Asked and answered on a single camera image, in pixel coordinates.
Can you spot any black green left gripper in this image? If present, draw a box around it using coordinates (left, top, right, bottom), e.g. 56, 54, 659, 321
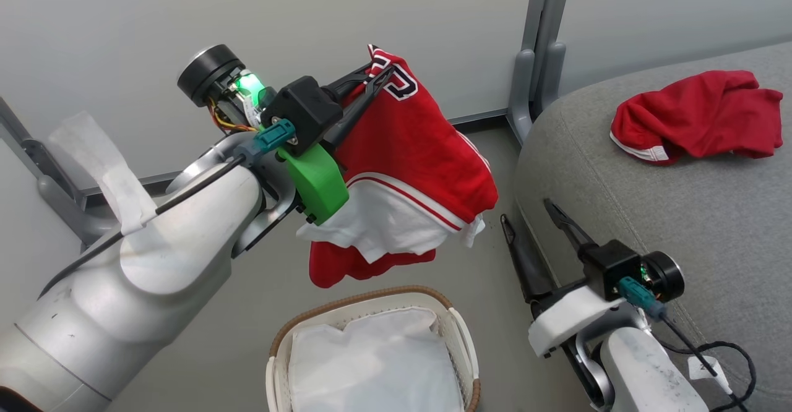
177, 43, 395, 226

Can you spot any red garment with white trim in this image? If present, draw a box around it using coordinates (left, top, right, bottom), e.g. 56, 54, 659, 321
609, 70, 784, 165

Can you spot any white tape tag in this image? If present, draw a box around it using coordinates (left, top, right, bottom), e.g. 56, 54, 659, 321
48, 111, 157, 237
687, 356, 720, 381

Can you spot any red jersey with black print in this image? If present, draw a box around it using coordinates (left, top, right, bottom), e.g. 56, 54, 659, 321
296, 44, 499, 289

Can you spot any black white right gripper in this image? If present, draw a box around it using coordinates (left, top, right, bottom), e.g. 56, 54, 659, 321
500, 199, 686, 359

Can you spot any white woven laundry basket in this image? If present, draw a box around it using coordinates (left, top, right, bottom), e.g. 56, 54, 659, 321
266, 285, 482, 412

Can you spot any grey fabric sofa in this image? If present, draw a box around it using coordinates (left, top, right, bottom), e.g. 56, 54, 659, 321
512, 42, 792, 412

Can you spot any grey metal partition post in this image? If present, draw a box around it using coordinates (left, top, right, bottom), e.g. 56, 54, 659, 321
0, 97, 118, 246
537, 0, 576, 116
506, 0, 553, 147

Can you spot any black cable with teal connector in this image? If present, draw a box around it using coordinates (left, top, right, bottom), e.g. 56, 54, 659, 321
619, 277, 758, 412
37, 119, 296, 298

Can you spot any white fabric basket liner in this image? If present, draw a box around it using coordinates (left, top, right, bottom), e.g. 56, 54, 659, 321
288, 307, 465, 412

